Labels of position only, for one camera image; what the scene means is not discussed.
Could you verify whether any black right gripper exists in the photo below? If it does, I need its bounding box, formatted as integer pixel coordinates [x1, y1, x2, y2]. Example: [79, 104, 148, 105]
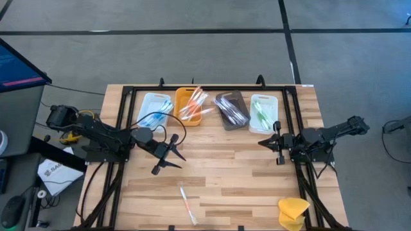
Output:
[258, 121, 295, 166]

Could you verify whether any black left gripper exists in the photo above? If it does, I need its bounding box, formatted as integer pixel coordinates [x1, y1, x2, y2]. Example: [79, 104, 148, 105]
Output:
[149, 133, 187, 176]

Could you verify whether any green toothbrush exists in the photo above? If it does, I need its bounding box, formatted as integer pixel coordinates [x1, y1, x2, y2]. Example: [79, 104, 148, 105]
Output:
[256, 107, 269, 128]
[258, 110, 275, 130]
[252, 101, 267, 124]
[251, 100, 263, 118]
[255, 102, 273, 127]
[261, 114, 276, 131]

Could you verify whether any orange toothbrush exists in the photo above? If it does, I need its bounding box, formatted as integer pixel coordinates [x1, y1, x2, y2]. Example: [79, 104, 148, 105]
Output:
[179, 182, 199, 226]
[184, 92, 208, 121]
[179, 91, 206, 121]
[179, 95, 202, 120]
[188, 92, 209, 113]
[179, 101, 206, 121]
[181, 108, 215, 121]
[179, 87, 202, 119]
[181, 86, 205, 120]

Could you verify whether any orange plastic bin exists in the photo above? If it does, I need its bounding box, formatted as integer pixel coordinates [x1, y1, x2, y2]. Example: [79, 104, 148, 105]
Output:
[173, 87, 204, 127]

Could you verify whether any white plastic bin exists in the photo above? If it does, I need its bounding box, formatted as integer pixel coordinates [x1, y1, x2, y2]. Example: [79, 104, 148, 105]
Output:
[136, 92, 174, 134]
[249, 93, 279, 135]

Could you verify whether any grey translucent plastic bin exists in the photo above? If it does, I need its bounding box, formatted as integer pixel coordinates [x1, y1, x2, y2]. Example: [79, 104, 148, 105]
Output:
[215, 89, 251, 131]

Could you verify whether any yellow cloth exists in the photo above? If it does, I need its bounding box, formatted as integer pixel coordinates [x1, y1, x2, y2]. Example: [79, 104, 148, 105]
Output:
[277, 198, 311, 231]

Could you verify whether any white printed booklet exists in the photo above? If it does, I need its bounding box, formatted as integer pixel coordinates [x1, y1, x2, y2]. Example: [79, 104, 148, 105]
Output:
[37, 146, 84, 196]

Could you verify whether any black stand foot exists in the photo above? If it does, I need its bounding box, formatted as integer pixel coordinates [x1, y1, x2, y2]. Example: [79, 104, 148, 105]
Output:
[381, 115, 411, 139]

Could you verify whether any grey desk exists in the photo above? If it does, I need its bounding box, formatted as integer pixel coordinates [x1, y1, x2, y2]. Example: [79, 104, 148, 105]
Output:
[0, 85, 46, 158]

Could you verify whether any black computer mouse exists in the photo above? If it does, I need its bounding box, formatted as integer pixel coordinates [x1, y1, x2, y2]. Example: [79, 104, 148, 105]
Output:
[0, 195, 26, 230]

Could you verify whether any white round object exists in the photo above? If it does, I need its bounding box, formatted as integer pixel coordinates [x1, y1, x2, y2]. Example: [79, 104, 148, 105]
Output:
[0, 130, 8, 157]

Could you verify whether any dark keyboard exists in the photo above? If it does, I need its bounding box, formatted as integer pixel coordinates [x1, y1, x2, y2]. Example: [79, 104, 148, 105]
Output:
[0, 158, 8, 194]

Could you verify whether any computer monitor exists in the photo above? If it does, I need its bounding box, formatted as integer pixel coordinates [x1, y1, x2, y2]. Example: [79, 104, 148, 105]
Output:
[0, 37, 53, 94]

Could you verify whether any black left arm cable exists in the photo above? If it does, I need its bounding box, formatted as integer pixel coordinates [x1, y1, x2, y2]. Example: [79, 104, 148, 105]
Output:
[130, 111, 188, 147]

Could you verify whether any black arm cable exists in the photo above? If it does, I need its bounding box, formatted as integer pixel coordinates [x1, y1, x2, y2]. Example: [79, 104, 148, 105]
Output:
[308, 121, 338, 180]
[130, 111, 188, 147]

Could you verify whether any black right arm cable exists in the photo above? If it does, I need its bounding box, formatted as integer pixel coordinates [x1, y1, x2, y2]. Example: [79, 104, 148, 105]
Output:
[308, 121, 338, 180]

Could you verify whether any yellow cable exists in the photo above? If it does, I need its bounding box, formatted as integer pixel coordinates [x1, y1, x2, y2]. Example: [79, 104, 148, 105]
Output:
[60, 110, 96, 145]

